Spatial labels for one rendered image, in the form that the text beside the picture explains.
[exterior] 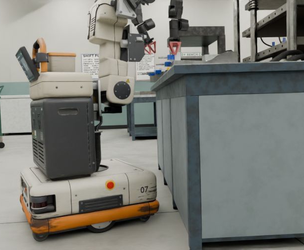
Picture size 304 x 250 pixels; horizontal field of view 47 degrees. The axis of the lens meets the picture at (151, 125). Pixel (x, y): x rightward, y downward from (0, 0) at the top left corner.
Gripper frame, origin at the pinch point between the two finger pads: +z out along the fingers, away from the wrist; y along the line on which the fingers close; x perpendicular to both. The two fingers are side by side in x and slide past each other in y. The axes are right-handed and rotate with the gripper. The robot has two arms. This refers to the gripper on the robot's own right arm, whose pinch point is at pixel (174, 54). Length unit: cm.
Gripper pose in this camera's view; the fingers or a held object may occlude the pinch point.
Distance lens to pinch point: 215.1
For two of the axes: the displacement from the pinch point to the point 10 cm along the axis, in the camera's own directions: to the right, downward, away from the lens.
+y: -0.7, -0.8, 9.9
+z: 0.3, 10.0, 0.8
